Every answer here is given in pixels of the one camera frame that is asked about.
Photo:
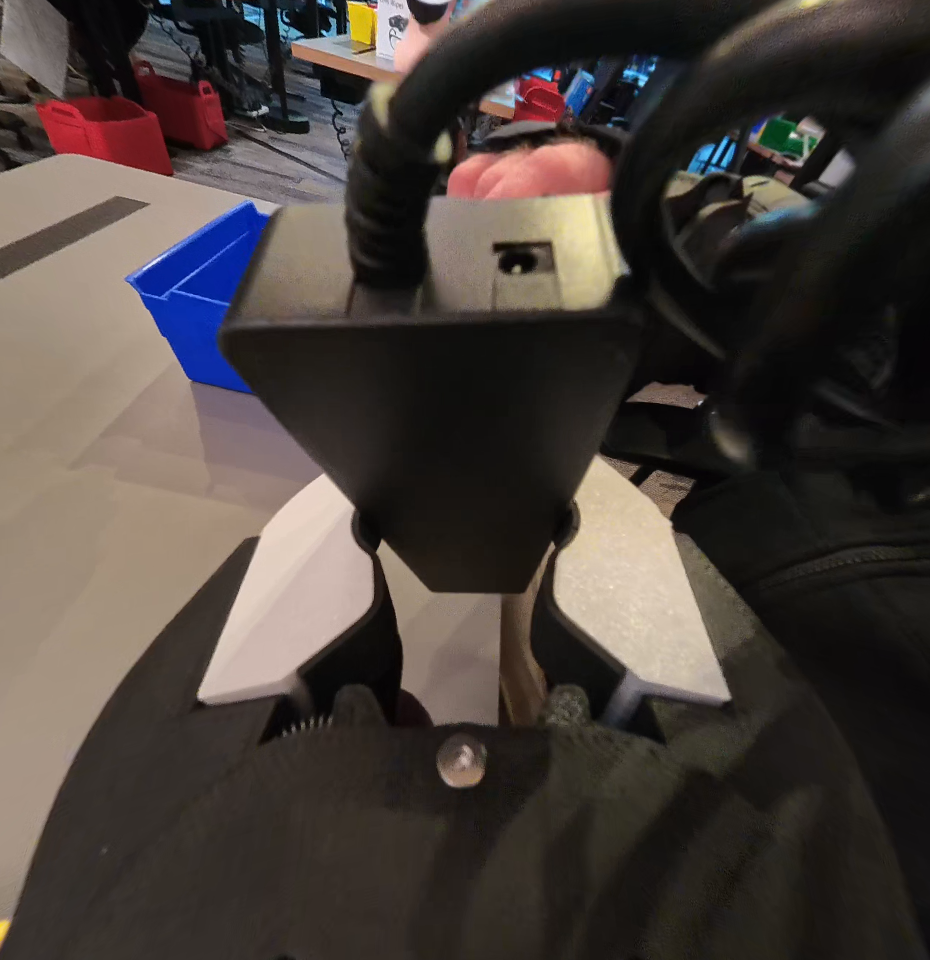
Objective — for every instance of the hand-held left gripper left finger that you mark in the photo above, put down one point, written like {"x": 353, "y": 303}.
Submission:
{"x": 285, "y": 615}

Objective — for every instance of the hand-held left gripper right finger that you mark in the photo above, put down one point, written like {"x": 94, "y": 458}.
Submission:
{"x": 630, "y": 600}

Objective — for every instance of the long black usb hub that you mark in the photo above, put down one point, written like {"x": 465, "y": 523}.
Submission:
{"x": 435, "y": 412}

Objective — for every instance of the blue plastic bin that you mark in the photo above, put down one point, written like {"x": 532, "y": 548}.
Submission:
{"x": 202, "y": 330}

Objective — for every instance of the person's right hand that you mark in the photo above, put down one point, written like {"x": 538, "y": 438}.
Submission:
{"x": 532, "y": 169}

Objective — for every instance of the white box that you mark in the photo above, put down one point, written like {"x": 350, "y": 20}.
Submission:
{"x": 393, "y": 34}

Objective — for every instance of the person's black jacket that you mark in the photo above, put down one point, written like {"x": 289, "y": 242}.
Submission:
{"x": 847, "y": 600}

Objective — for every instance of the green plastic bin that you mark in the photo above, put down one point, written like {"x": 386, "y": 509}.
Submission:
{"x": 783, "y": 136}

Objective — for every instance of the small yellow box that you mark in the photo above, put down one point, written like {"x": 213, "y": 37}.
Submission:
{"x": 362, "y": 22}

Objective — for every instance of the wooden desk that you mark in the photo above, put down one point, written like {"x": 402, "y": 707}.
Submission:
{"x": 337, "y": 54}

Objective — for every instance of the black tape strip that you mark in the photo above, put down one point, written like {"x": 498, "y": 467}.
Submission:
{"x": 60, "y": 244}

